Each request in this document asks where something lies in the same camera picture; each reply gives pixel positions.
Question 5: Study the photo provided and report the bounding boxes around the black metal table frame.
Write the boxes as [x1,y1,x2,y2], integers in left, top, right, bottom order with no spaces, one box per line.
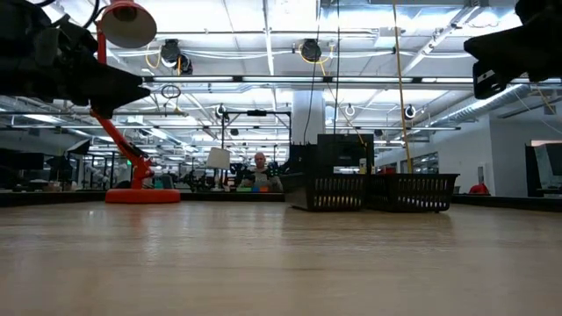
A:
[0,189,562,212]

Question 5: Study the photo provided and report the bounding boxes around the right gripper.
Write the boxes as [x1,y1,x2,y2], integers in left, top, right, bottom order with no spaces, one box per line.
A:
[463,9,562,101]

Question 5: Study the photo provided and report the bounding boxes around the white table lamp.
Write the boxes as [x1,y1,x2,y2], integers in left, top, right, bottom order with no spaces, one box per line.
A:
[205,147,233,193]

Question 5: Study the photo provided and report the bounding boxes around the black mesh plastic basket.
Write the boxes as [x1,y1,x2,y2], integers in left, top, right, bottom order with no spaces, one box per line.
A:
[279,171,369,213]
[365,173,461,214]

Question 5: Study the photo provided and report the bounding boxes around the black gantry frame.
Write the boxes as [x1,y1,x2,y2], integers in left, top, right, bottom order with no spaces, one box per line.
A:
[220,108,293,176]

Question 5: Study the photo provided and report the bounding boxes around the grey ceiling duct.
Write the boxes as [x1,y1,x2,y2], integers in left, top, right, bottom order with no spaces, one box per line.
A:
[432,83,545,126]

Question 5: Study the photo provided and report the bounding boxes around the person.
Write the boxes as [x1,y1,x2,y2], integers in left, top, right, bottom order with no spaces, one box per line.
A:
[238,151,285,193]

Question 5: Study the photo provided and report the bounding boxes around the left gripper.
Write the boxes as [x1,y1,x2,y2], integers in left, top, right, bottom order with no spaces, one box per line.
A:
[19,0,152,120]

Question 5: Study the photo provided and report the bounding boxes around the red desk lamp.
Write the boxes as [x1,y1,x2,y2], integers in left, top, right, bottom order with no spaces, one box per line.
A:
[90,0,182,205]

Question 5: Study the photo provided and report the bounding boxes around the black equipment box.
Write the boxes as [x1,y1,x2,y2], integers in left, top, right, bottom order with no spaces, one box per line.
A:
[288,133,375,176]

